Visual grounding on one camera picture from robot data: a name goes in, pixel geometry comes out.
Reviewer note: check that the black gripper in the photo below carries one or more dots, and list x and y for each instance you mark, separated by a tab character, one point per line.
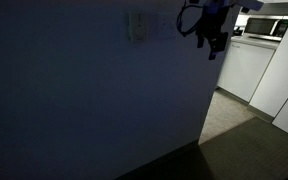
214	20

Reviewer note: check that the steel microwave oven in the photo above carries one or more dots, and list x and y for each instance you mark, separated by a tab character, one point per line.
267	26

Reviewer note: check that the dark countertop appliance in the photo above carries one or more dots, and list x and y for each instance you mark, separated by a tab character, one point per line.
238	31

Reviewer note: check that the white kitchen counter cabinet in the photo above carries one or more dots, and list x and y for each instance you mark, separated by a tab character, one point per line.
244	70

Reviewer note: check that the protruding dimmer light switch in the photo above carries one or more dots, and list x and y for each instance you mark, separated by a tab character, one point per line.
138	27

